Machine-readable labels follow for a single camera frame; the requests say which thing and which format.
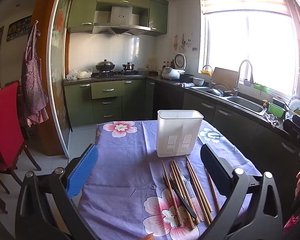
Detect checkered apron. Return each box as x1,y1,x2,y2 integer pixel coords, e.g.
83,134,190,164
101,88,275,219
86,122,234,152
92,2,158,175
21,21,49,127

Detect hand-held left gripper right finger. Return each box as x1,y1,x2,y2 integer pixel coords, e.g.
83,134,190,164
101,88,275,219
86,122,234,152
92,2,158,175
200,144,283,240

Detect dark pan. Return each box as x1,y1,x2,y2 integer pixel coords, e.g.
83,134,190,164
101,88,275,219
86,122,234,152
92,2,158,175
205,84,231,97

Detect green upper cabinets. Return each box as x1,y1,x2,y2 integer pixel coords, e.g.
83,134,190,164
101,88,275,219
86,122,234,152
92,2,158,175
67,0,169,37

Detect light wooden chopstick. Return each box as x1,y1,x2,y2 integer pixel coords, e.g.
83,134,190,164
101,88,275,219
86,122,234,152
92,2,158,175
186,155,214,215
185,163,212,226
173,159,201,224
169,158,196,230
204,166,221,212

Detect green plastic basin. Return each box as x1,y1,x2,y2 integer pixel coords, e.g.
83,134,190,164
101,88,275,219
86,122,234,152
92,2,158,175
268,102,286,118

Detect round white appliance lid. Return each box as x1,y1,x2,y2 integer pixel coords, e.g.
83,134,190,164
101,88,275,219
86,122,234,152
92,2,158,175
174,53,186,69

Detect purple floral tablecloth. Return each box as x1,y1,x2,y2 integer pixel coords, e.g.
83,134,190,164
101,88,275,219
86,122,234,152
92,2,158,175
77,120,262,240

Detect wall hangings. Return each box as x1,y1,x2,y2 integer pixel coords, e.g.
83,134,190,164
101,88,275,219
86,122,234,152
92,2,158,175
172,33,198,52

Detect person's right forearm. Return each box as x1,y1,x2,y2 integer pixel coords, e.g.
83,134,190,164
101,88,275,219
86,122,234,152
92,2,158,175
284,214,300,231

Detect white plates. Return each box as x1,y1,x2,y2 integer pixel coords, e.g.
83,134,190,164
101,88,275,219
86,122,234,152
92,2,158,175
289,96,300,111

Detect brown cutting board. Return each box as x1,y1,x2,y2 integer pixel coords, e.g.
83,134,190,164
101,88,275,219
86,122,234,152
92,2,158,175
212,67,238,87

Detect steel range hood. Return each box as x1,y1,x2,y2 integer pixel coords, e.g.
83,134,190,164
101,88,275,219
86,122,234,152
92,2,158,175
92,2,152,36

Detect window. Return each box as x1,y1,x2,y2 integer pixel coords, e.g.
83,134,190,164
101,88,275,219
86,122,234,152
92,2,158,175
202,5,300,98

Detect steel kitchen faucet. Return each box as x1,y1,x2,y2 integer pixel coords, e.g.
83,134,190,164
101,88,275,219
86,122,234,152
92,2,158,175
231,60,254,97

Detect sliding glass door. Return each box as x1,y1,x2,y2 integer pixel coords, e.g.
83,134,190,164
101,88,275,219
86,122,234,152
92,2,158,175
47,0,73,155

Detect green lower cabinets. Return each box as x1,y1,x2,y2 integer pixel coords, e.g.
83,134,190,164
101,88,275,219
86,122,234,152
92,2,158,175
63,78,147,127

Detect white rice cooker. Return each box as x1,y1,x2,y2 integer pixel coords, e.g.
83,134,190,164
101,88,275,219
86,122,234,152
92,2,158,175
162,66,181,80

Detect metal spoon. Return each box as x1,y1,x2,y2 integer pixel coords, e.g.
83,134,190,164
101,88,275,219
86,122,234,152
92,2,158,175
181,166,205,223

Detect dark sauce bottles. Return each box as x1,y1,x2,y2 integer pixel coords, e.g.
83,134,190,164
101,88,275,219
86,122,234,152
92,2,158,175
162,59,175,72

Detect steel sink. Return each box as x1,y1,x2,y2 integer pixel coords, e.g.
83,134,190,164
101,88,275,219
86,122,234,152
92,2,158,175
226,96,267,116

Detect black wok with lid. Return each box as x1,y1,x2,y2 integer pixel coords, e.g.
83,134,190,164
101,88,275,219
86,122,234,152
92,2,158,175
95,59,115,72

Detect gas stove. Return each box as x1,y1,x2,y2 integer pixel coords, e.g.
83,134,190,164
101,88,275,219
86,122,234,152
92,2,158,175
95,70,143,78

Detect plastic bag with yellow food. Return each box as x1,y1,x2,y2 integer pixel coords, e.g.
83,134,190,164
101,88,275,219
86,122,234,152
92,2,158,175
76,68,93,79

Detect red chair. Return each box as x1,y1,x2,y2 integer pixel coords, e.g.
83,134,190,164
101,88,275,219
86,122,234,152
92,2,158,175
0,82,42,194

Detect striped window blind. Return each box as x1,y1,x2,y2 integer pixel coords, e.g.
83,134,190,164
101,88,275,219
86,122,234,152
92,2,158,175
200,0,292,15

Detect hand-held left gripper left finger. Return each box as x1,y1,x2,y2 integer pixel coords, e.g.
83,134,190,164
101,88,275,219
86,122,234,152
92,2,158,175
15,144,99,240

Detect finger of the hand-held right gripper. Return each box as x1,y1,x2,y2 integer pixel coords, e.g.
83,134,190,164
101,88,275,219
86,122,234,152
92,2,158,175
282,119,300,142

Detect white plastic utensil holder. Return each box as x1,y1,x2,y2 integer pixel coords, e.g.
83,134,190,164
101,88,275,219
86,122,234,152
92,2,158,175
156,109,204,158

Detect grey patterned rag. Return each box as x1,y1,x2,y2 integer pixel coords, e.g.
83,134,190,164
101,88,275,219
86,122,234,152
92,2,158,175
265,113,280,127

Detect green containers on sill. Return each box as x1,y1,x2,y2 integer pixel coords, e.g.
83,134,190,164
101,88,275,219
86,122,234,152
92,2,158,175
253,82,270,93

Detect green cabinets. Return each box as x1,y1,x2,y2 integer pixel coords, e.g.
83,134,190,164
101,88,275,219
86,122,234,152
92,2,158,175
63,78,147,127
67,0,169,37

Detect black cooking pot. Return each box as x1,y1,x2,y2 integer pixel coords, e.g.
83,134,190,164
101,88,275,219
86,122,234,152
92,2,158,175
179,74,195,83

